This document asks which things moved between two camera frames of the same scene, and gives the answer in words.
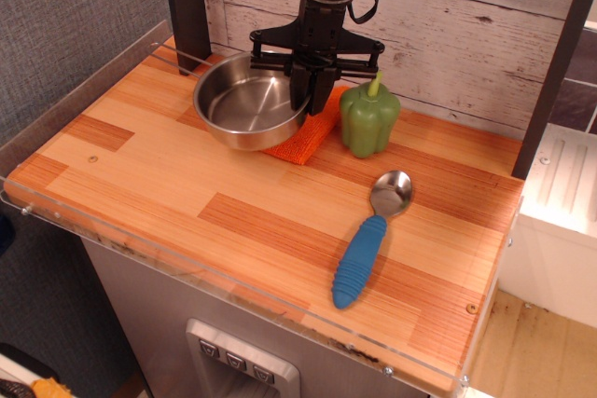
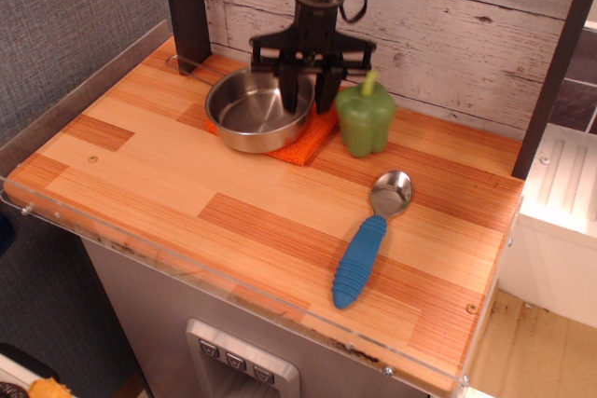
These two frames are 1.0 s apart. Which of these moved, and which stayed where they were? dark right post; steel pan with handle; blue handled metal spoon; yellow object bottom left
Moved: steel pan with handle
Stayed: yellow object bottom left; dark right post; blue handled metal spoon
